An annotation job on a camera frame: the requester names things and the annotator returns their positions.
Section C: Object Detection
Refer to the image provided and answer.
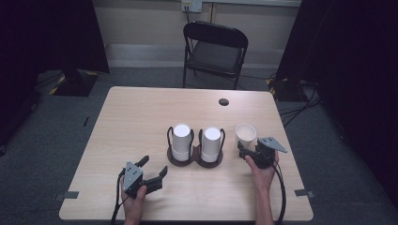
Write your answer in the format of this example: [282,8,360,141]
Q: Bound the stack of nested white cups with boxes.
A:
[201,126,222,163]
[172,123,192,162]

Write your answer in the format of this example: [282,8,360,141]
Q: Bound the left hand-held gripper cable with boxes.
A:
[110,168,127,225]

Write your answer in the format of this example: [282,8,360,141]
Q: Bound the white wall outlet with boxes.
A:
[181,0,204,13]

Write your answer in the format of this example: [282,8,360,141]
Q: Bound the black power cable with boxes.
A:
[184,6,193,27]

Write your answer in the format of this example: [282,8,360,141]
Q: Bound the hand-held gripper cable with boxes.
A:
[271,162,287,225]
[110,168,127,225]

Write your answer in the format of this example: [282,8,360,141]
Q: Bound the person's right hand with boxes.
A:
[244,151,280,195]

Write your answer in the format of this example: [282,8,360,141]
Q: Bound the wooden base wire cup holder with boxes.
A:
[194,127,226,169]
[166,126,197,168]

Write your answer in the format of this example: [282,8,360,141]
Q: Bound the black folding chair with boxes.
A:
[182,21,250,91]

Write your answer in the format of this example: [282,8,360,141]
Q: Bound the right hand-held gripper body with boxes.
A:
[238,136,288,170]

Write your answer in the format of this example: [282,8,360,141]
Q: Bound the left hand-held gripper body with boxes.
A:
[120,160,164,200]

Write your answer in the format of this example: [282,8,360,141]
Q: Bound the person's left hand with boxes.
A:
[119,176,148,219]

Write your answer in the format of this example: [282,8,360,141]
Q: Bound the dark curtain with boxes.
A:
[0,0,111,148]
[275,0,398,201]

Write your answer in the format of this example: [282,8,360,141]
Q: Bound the grey tape strip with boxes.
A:
[294,188,315,199]
[54,190,80,202]

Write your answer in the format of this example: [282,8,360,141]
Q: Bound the white paper cup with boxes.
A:
[235,123,258,151]

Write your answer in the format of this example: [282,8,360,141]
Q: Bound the black floor cables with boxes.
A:
[276,81,323,128]

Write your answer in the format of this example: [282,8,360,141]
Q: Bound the right hand-held gripper cable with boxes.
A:
[271,162,287,225]

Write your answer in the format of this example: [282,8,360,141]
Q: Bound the black stand base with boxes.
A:
[49,68,100,98]
[266,78,314,102]

